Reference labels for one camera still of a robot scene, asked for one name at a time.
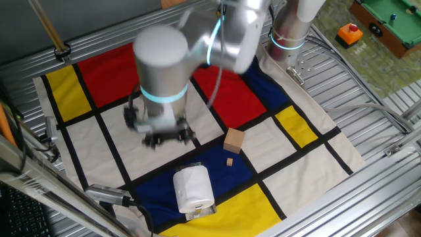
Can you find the small silver bracket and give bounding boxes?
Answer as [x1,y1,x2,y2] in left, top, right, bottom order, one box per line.
[383,144,402,157]

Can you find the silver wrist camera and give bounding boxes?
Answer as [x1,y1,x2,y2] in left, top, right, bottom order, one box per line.
[133,111,181,133]

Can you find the miniature green pool table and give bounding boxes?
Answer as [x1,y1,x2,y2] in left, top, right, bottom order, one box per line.
[348,0,421,59]

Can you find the large wooden cube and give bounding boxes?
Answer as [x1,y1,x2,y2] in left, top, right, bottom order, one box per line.
[222,127,246,155]

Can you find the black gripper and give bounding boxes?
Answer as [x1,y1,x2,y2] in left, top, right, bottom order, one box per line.
[141,125,197,149]

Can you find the silver camera with black cable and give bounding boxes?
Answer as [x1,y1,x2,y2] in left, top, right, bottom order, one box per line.
[84,183,155,233]

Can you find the colour block patterned cloth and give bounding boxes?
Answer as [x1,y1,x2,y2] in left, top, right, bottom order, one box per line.
[32,16,366,237]

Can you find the orange stick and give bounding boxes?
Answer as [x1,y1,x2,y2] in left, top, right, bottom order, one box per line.
[0,101,17,148]

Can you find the black rod clamp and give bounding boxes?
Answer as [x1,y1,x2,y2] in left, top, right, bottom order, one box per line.
[54,42,72,63]

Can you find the orange emergency stop button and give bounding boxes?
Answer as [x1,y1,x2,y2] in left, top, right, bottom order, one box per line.
[334,22,364,49]

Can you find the black keyboard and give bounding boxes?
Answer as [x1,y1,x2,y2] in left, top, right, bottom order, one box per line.
[0,182,53,237]

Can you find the white toilet paper roll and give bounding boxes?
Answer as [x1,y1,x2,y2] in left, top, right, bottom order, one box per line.
[172,165,216,214]

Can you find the small silver camera on mount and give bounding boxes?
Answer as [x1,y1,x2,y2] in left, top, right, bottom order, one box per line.
[44,117,60,144]

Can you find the brass rod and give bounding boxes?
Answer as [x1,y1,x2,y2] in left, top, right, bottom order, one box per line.
[28,0,68,53]

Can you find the aluminium frame bar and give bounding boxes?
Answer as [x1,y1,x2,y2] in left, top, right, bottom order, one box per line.
[0,134,136,237]

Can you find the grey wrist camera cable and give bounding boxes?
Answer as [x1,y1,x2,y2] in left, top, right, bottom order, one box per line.
[206,0,228,109]

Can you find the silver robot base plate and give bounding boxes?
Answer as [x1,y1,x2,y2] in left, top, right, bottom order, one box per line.
[285,54,313,87]

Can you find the grey hose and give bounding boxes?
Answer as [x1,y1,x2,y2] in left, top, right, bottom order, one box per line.
[324,103,412,132]

